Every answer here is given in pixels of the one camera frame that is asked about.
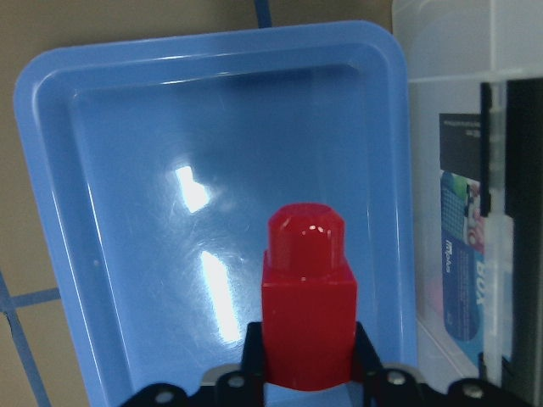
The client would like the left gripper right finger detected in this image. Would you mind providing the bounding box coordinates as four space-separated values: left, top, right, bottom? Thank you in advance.
350 322 528 407

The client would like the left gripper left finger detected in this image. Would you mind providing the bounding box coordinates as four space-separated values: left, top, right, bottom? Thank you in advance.
122 322 266 406

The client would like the red toy block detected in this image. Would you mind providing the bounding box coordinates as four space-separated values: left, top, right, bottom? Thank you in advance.
261 203 357 392

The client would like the blue plastic tray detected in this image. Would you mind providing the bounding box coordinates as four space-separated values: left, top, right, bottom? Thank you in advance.
14 20 417 406

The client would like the clear plastic storage box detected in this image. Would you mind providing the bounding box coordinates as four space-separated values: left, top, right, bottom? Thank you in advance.
392 1 542 390

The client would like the black box latch handle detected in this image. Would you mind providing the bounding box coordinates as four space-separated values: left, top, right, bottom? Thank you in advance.
480 77 542 406

